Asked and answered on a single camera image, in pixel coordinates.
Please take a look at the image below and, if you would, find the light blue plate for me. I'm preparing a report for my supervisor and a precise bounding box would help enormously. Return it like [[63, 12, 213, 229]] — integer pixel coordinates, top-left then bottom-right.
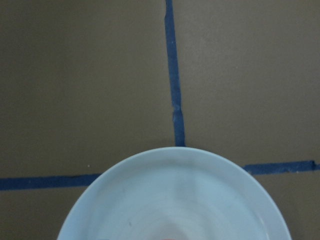
[[58, 147, 291, 240]]

